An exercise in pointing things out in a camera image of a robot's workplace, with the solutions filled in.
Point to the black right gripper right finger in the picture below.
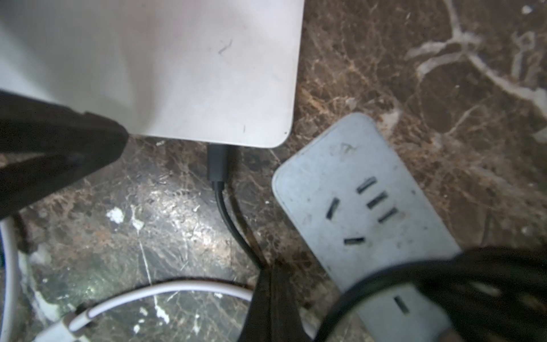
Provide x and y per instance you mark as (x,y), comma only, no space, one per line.
(286,320)

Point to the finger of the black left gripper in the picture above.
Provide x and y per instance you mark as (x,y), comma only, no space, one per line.
(68,146)

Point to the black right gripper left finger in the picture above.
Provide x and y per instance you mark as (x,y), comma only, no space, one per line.
(257,326)

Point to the white laptop centre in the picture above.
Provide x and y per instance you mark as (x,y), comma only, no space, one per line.
(209,71)

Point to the light blue power strip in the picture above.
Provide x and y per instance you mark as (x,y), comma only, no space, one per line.
(356,204)

